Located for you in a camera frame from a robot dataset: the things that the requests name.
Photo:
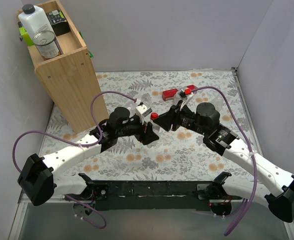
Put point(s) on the red rectangular box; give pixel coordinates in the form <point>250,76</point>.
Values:
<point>168,94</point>

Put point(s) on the metal tin can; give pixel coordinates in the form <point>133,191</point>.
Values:
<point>47,45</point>

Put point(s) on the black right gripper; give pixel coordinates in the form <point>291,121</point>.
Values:
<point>174,118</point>

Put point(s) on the clear bottle with white cap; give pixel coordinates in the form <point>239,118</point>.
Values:
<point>131,105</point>

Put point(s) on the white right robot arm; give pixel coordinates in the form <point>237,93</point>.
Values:
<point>277,192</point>

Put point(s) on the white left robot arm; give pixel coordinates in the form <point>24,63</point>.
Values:
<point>42,176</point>

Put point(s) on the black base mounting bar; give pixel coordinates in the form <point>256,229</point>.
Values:
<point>148,195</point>

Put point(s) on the white jug with grey cap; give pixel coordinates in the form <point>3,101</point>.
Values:
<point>34,20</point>

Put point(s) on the floral patterned table mat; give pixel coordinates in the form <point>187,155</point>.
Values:
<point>179,155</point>

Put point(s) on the wooden shelf box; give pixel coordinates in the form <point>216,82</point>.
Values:
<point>70,78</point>

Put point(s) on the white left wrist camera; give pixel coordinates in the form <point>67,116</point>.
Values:
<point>143,111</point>

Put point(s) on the green object behind shelf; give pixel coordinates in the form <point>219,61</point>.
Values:
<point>23,35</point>

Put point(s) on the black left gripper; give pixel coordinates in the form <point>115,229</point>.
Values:
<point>142,129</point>

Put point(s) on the black electronic device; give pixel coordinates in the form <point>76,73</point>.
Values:
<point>58,22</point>

